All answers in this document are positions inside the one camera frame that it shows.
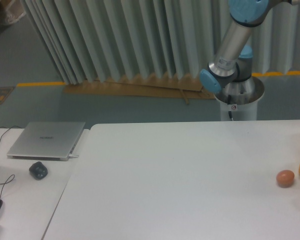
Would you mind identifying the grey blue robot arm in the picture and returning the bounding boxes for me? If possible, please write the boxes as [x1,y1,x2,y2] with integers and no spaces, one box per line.
[199,0,300,105]

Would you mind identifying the flat brown cardboard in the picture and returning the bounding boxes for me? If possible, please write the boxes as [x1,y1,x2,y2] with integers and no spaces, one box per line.
[63,73,215,105]

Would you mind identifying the silver closed laptop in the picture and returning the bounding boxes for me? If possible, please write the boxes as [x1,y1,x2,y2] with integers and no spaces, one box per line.
[7,121,85,160]

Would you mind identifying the grey folding screen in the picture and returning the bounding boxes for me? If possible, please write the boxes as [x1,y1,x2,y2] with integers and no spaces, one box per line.
[22,0,300,84]

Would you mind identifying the black earbuds case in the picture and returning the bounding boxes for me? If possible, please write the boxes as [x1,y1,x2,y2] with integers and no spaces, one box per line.
[29,161,48,180]

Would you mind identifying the brown egg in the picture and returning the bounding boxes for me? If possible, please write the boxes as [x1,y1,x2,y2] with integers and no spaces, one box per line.
[276,169,295,188]

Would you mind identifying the white laptop cable plug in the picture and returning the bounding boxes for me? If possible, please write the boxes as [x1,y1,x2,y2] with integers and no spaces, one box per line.
[68,154,79,159]

